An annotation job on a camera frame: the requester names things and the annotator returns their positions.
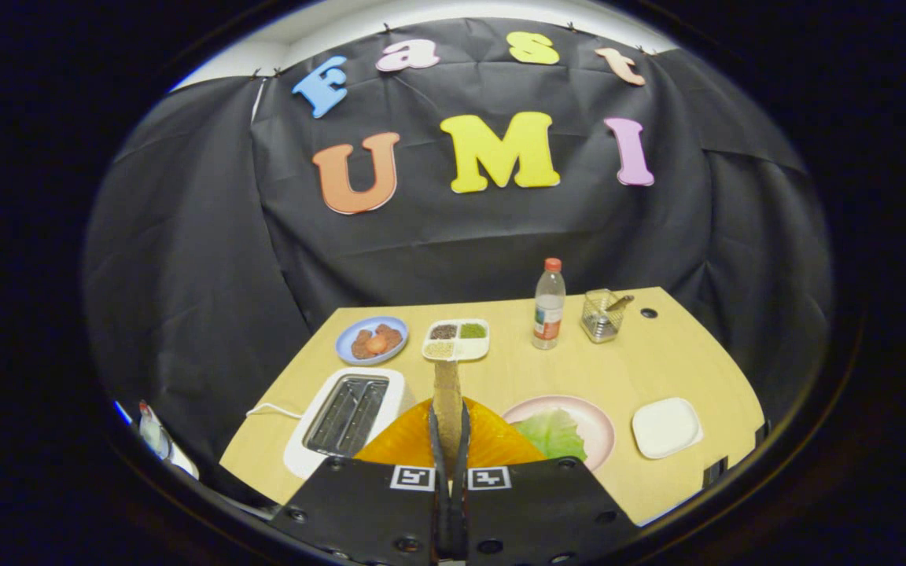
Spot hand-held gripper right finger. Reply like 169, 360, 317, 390
451, 398, 641, 566

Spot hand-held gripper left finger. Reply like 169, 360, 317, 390
268, 399, 452, 566

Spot brown toast bread slice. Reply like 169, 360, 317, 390
433, 360, 464, 480

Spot green lettuce leaf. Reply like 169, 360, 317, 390
512, 409, 589, 462

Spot white toaster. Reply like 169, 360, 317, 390
283, 367, 407, 480

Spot white divided dish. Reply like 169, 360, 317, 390
422, 318, 491, 363

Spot blue plate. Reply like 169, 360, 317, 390
335, 316, 409, 366

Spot pink plate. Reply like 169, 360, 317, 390
502, 395, 617, 472

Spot clear plastic bottle red cap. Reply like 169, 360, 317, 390
532, 258, 567, 351

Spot metal mesh utensil holder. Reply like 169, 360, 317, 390
580, 289, 625, 344

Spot small white square dish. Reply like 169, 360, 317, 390
631, 397, 704, 460

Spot black backdrop cloth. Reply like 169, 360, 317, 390
83, 20, 835, 504

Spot white plastic bottle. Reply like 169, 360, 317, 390
137, 401, 201, 480

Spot white toaster power cable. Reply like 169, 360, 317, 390
246, 402, 304, 420

